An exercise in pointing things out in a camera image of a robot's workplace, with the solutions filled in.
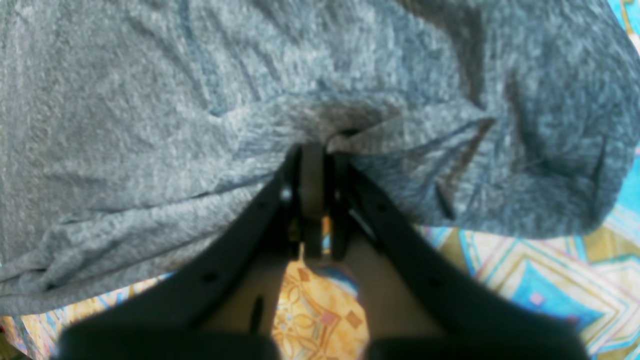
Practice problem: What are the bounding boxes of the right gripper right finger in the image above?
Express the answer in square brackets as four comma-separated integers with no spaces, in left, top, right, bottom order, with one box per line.
[324,153,588,360]

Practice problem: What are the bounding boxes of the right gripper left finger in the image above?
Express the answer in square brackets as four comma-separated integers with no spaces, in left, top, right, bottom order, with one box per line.
[55,143,325,360]

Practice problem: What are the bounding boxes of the grey t-shirt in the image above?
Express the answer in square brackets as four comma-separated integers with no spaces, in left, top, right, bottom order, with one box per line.
[0,0,639,316]

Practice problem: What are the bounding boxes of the patterned tablecloth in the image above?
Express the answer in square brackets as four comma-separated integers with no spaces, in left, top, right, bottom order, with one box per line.
[0,140,640,360]

